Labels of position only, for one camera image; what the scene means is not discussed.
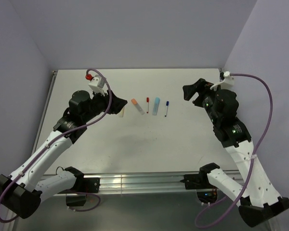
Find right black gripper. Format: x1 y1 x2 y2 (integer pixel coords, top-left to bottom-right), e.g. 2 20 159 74
182 77 220 123

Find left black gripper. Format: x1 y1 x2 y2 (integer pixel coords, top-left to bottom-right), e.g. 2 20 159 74
81 87 127 122

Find yellow highlighter pen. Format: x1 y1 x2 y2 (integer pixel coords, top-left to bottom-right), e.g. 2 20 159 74
118 107 125 118

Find clear blue highlighter pen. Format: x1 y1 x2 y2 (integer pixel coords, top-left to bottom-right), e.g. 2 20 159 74
152 103 159 116

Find clear orange highlighter pen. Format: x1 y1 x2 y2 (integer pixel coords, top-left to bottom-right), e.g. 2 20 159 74
133 103 145 115

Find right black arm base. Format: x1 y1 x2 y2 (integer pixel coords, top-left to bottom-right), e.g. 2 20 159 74
181 174 210 190

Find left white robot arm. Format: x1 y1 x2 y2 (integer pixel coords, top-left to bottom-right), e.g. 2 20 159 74
0 90 128 223

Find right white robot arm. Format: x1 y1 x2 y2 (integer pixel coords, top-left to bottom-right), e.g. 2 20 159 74
183 78 289 227

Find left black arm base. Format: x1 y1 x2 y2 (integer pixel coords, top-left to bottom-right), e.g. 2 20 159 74
70 177 100 193

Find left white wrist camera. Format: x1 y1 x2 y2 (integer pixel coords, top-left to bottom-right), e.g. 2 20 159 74
85 74 105 96

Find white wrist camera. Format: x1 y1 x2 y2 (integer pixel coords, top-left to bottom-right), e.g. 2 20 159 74
210 71 235 90
85 74 105 96

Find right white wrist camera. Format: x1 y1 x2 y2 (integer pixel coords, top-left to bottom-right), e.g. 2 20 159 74
210 71 235 90

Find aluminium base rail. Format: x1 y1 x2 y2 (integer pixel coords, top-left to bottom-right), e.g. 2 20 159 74
84 171 198 195

